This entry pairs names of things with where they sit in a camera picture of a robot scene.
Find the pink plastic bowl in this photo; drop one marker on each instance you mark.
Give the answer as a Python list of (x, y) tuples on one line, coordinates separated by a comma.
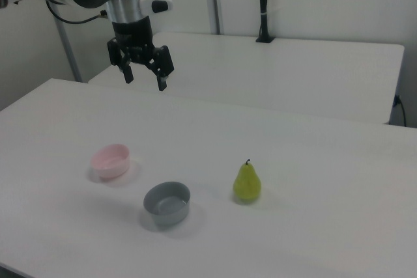
[(110, 170)]

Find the white side table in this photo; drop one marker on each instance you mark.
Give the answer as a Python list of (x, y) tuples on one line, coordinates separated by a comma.
[(260, 73)]

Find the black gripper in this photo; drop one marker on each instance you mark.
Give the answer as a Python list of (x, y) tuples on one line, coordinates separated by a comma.
[(132, 32)]

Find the grey plastic bowl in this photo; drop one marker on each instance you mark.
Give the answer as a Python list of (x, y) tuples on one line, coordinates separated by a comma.
[(169, 216)]

